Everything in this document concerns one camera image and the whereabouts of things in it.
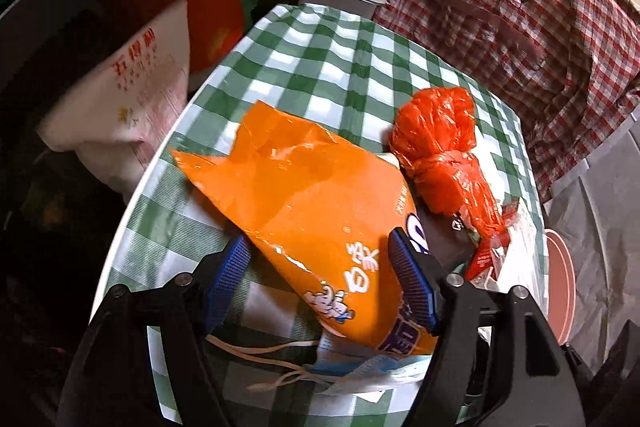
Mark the orange snack bag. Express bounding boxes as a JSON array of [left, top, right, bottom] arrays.
[[172, 102, 436, 355]]

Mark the red-orange plastic bag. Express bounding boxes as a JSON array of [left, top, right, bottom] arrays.
[[388, 87, 510, 280]]

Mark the pink plastic basin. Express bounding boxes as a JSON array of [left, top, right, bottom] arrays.
[[544, 229, 577, 345]]

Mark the grey cloth cover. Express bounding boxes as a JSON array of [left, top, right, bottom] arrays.
[[544, 109, 640, 371]]

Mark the white rice sack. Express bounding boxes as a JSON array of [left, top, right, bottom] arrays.
[[38, 0, 190, 199]]

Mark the green white checkered tablecloth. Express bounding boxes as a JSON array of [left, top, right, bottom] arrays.
[[93, 4, 548, 426]]

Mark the red plaid shirt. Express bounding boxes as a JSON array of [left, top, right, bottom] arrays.
[[374, 0, 639, 199]]

